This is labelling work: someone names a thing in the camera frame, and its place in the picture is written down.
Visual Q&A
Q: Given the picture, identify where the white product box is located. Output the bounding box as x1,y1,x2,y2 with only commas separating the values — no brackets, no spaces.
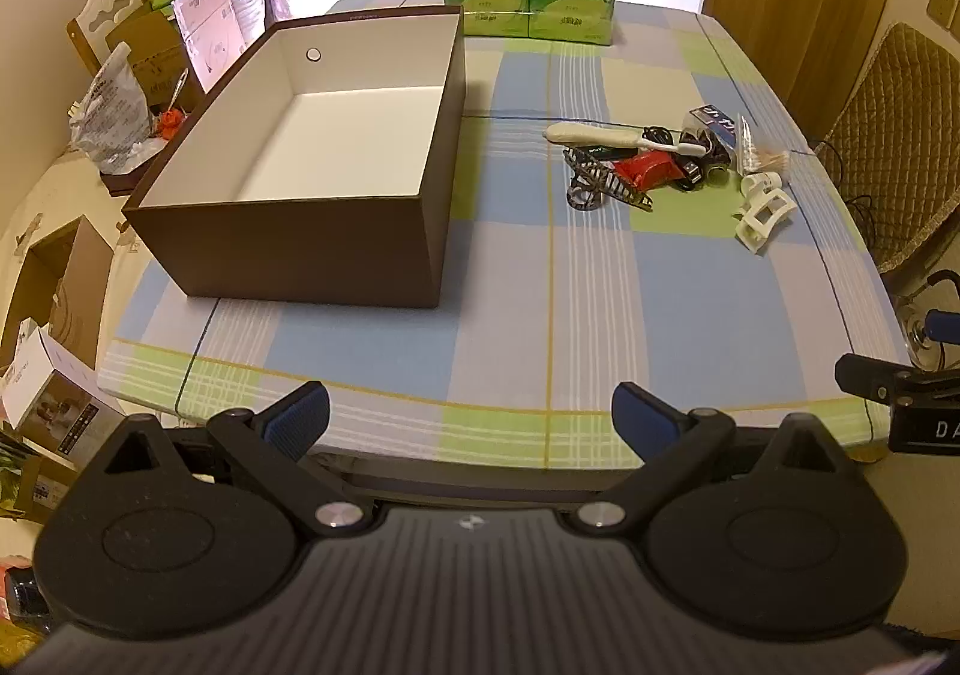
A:
0,326,125,458

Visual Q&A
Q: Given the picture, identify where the silver metal object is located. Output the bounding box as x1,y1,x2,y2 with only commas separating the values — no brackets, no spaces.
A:
898,300,938,372

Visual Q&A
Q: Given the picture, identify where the checked tablecloth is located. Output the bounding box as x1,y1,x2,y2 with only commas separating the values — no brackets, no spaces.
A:
97,0,912,473

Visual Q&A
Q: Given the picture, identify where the black cable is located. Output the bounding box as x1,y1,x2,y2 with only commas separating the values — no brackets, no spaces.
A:
814,142,880,248

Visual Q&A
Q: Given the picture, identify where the white brush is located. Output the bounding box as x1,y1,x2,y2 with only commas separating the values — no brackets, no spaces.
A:
544,122,710,157

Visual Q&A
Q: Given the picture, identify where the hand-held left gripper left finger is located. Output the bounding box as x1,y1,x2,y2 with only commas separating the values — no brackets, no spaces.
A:
105,381,376,535

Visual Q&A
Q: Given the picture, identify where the brown cardboard box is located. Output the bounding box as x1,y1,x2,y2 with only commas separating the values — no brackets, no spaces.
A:
122,5,467,310

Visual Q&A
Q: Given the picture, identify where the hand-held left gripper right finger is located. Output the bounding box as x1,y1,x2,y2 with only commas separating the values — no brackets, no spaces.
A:
559,381,852,535

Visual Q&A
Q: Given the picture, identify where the pink white carton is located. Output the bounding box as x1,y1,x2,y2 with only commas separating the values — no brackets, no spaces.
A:
171,0,245,92

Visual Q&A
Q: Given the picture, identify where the cardboard box with clutter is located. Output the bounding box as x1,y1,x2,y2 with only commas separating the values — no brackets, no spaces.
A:
66,0,151,57

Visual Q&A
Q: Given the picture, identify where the blue dental floss box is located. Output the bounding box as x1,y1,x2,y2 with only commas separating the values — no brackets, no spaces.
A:
690,105,740,140

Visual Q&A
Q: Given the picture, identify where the white hair claw clip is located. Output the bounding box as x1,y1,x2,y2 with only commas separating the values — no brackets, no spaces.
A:
733,184,797,256

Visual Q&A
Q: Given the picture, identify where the black striped hair clip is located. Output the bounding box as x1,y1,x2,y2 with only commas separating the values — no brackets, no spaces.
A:
562,146,655,212

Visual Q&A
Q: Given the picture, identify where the cotton swab bag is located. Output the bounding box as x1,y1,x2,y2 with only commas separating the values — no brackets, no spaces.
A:
735,114,794,177

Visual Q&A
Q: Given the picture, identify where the brown cardboard carton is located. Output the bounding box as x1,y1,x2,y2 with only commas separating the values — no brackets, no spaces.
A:
105,11,207,113

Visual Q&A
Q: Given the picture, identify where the red packet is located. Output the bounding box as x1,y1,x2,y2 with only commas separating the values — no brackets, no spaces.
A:
613,150,680,190

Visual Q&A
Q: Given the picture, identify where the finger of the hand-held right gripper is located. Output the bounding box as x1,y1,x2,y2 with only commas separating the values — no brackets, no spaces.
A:
835,352,931,410

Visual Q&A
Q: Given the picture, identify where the open cardboard box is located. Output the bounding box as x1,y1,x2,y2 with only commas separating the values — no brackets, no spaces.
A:
0,217,113,372

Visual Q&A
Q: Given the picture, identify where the white bucket stack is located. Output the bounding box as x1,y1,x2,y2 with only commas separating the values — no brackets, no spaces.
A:
229,0,269,57

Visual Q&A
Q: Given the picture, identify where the grey plastic bag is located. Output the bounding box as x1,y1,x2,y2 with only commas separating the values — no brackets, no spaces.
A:
69,41,162,173

